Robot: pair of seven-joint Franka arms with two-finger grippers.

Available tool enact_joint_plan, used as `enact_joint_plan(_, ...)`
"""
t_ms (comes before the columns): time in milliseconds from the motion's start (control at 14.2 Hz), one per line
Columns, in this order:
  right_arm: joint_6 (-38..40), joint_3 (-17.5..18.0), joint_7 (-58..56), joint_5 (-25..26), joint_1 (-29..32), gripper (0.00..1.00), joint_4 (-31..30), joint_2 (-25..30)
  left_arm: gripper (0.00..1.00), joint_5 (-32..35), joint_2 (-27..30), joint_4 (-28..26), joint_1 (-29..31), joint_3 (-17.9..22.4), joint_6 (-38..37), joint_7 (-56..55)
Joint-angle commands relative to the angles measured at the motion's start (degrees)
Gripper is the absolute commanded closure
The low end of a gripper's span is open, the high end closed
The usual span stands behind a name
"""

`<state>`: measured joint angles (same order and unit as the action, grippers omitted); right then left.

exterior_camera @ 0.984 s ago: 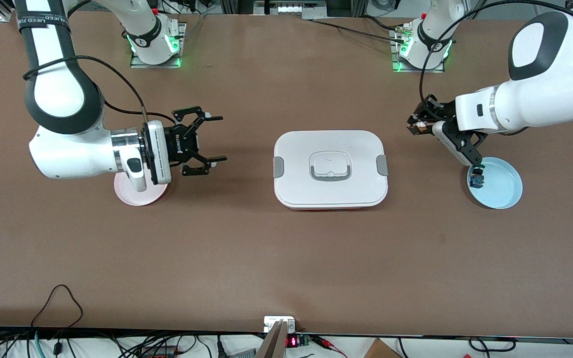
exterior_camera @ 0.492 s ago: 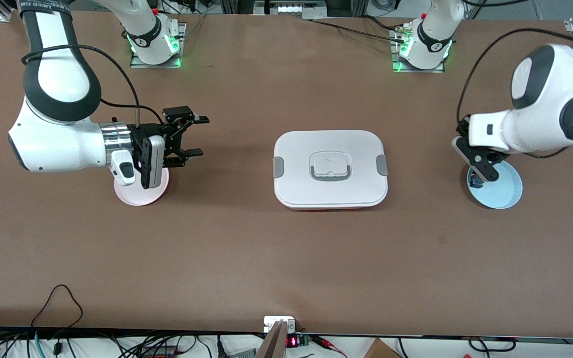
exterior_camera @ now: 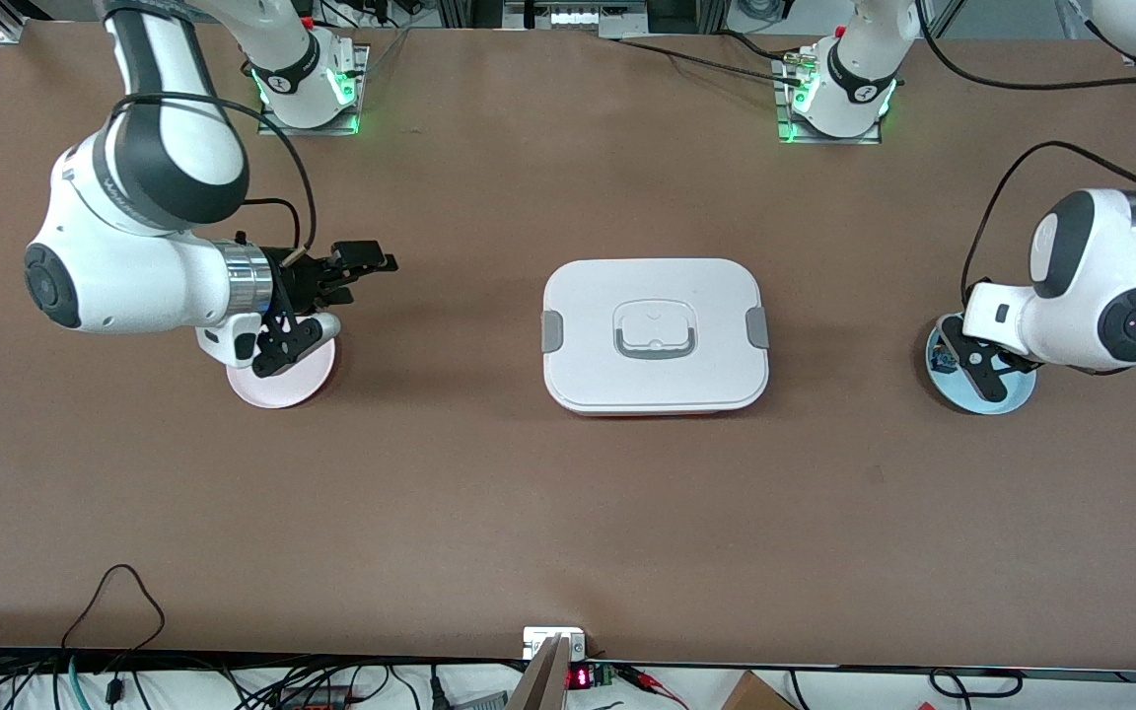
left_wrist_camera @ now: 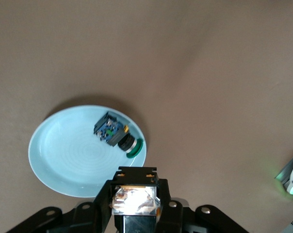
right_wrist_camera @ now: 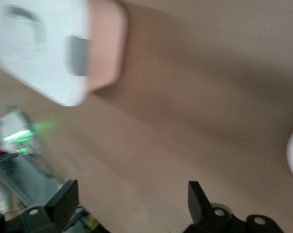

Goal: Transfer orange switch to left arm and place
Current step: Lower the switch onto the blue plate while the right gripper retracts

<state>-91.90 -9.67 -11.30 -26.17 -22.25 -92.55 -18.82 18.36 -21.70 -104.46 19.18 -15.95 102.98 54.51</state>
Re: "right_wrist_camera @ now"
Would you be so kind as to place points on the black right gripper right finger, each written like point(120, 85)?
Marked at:
point(200, 206)

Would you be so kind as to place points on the white lunch box grey latches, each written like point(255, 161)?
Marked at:
point(27, 60)

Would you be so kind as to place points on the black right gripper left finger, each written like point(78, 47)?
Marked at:
point(61, 208)

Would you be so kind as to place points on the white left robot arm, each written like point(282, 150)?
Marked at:
point(13, 123)

